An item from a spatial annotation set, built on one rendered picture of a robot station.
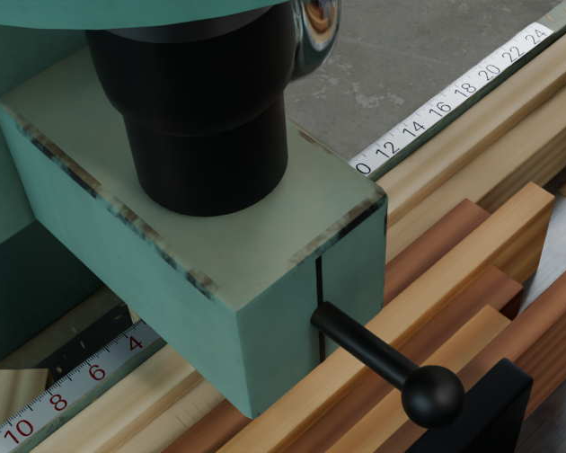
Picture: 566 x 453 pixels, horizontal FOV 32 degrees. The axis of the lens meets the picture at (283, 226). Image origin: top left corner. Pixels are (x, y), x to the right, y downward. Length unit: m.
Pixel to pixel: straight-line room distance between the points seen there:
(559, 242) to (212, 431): 0.22
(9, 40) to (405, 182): 0.21
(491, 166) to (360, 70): 1.48
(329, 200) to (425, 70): 1.67
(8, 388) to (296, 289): 0.29
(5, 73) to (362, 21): 1.75
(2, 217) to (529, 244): 0.25
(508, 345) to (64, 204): 0.18
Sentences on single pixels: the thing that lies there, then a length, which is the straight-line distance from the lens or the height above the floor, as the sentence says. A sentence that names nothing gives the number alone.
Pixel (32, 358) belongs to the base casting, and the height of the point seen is 0.80.
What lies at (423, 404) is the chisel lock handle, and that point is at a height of 1.05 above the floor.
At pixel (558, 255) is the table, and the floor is 0.90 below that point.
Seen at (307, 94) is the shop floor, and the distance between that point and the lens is 1.93.
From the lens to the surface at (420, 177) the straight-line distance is 0.49.
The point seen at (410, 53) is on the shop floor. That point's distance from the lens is 2.02.
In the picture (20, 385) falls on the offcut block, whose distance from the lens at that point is 0.57.
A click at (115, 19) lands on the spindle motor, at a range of 0.18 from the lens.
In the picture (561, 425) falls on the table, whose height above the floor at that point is 0.90.
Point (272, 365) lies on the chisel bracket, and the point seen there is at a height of 1.03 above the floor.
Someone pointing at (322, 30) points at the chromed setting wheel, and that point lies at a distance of 0.46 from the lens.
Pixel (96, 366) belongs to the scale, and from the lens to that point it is 0.43.
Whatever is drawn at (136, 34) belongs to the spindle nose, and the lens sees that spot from 0.26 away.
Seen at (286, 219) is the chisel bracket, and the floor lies 1.07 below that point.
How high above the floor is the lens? 1.31
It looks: 50 degrees down
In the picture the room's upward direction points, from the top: 5 degrees counter-clockwise
